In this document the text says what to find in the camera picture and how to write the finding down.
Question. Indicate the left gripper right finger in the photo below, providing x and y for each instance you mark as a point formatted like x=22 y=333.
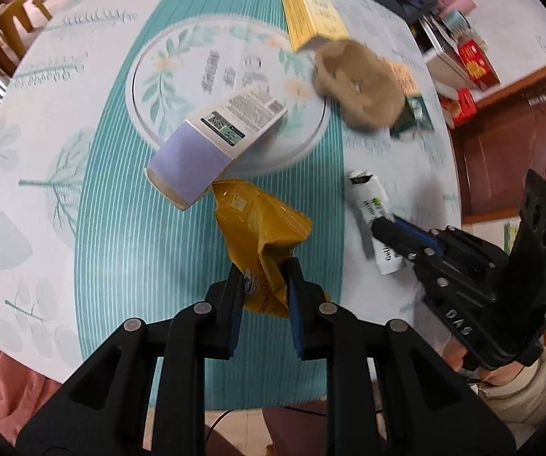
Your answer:
x=303 y=300

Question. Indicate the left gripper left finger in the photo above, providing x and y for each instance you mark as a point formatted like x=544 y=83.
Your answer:
x=227 y=300

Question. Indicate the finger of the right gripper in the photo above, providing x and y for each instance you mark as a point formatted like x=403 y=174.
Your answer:
x=384 y=230
x=412 y=239

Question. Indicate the yellow snack bag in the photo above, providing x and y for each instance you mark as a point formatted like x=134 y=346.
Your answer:
x=260 y=232

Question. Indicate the white purple carton box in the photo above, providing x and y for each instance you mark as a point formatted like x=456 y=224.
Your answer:
x=208 y=142

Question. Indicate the brown paper pulp tray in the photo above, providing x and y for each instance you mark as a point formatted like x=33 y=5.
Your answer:
x=365 y=86

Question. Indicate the yellow carton box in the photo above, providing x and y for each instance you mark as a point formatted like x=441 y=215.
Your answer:
x=311 y=23

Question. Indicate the person's right hand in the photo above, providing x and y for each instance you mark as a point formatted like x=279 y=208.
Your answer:
x=454 y=354

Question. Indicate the white tv stand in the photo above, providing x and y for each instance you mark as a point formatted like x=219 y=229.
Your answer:
x=440 y=55

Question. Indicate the red gift box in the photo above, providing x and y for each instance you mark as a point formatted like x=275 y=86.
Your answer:
x=477 y=65

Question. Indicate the patterned teal tablecloth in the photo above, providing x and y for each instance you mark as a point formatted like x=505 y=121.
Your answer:
x=92 y=234

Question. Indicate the yellow plastic stool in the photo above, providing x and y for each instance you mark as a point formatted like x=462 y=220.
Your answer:
x=12 y=11

